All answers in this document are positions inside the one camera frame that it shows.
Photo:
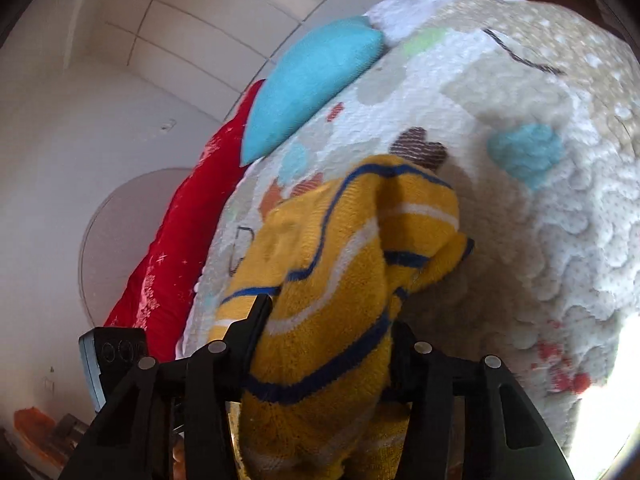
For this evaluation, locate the white round headboard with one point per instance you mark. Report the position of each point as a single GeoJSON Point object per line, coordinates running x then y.
{"type": "Point", "coordinates": [120, 240]}

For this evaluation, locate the light blue pillow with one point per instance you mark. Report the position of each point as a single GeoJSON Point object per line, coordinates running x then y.
{"type": "Point", "coordinates": [305, 90]}

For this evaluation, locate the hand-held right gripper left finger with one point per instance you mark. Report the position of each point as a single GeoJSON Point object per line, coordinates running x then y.
{"type": "Point", "coordinates": [250, 331]}

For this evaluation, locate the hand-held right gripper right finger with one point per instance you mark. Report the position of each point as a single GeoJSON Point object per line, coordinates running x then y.
{"type": "Point", "coordinates": [403, 352]}

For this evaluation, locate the printed white quilt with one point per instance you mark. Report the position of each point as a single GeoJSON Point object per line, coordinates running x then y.
{"type": "Point", "coordinates": [525, 210]}

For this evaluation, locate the white wall socket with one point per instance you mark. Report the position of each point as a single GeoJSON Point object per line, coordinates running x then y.
{"type": "Point", "coordinates": [169, 125]}

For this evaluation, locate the orange cloth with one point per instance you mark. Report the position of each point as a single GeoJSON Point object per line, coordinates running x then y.
{"type": "Point", "coordinates": [37, 432]}

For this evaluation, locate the red patterned blanket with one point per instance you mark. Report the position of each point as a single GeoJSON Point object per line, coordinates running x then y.
{"type": "Point", "coordinates": [180, 240]}

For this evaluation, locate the glossy white wardrobe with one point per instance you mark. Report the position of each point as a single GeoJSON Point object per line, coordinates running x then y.
{"type": "Point", "coordinates": [200, 35]}

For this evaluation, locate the yellow striped knit sweater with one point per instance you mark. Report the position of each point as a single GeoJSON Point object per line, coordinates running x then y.
{"type": "Point", "coordinates": [340, 260]}

